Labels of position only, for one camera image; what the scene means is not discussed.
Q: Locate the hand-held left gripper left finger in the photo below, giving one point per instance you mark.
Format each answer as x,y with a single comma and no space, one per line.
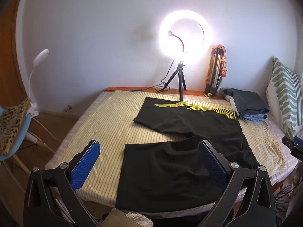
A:
86,163

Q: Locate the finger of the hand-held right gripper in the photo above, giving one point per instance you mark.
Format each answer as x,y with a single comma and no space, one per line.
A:
288,141

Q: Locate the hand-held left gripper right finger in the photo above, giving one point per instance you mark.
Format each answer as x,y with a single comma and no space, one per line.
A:
211,164

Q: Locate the black pants with yellow lines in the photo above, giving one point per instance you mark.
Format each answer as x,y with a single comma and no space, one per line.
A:
165,170

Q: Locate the dark grey folded pants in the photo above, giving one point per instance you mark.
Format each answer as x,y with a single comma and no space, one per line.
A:
248,100

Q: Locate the bed with checkered sheet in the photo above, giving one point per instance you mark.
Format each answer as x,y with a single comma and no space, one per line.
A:
284,151

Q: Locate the yellow striped blanket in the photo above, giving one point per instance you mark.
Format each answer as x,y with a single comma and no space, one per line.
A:
99,125

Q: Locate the folded blue jeans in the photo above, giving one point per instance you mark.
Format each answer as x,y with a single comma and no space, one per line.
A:
253,117

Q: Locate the green patterned pillow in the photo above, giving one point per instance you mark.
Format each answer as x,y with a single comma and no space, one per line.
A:
284,94

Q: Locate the beige cardboard box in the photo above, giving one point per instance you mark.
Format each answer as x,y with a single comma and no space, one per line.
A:
118,218

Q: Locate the light blue chair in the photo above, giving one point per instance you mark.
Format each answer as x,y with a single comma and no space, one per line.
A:
20,137

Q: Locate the white knit cloth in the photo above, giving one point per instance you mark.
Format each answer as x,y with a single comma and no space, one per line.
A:
140,220

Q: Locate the blue chair leopard cushion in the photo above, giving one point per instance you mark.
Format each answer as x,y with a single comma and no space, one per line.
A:
11,125

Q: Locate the black tripod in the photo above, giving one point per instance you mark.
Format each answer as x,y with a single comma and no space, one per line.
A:
181,80

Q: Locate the white clip lamp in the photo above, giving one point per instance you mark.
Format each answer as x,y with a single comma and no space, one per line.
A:
40,56

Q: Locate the wooden door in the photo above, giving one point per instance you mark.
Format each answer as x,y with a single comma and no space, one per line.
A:
11,59

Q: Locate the black gooseneck phone holder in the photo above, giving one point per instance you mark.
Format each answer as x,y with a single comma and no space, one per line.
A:
179,39

